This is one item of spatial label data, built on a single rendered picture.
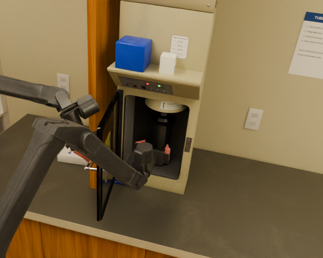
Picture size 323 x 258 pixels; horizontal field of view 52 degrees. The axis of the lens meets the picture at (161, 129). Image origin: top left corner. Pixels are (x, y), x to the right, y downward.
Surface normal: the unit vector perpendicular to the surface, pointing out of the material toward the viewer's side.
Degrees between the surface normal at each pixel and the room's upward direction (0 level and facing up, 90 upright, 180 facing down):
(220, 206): 0
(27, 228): 90
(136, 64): 90
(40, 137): 45
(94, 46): 90
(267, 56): 90
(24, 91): 58
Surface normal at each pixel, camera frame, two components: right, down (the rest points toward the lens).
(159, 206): 0.10, -0.86
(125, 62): -0.22, 0.47
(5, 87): 0.44, -0.04
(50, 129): -0.35, -0.36
